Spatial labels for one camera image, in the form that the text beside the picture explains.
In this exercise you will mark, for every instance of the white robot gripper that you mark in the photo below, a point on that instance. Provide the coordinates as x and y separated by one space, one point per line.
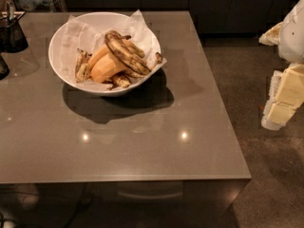
293 35

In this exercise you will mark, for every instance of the dark spotted top banana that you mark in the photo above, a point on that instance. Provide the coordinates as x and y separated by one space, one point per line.
115 42

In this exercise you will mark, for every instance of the spotted banana under top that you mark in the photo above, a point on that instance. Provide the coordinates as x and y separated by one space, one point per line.
133 47

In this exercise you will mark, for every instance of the small dark bottom banana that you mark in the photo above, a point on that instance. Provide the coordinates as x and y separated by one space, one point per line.
119 80

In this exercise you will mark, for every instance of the large orange-yellow banana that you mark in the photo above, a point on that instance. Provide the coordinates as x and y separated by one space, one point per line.
103 65

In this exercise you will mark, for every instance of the spotted banana left side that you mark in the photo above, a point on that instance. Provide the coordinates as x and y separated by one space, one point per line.
82 69

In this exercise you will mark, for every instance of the dark cabinet behind table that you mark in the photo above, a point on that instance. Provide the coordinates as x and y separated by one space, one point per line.
209 16

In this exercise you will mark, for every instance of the black mesh pen holder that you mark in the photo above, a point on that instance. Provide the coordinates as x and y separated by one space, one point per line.
12 38

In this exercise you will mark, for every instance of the dark object at left edge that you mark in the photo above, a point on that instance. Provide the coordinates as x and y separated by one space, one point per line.
4 69

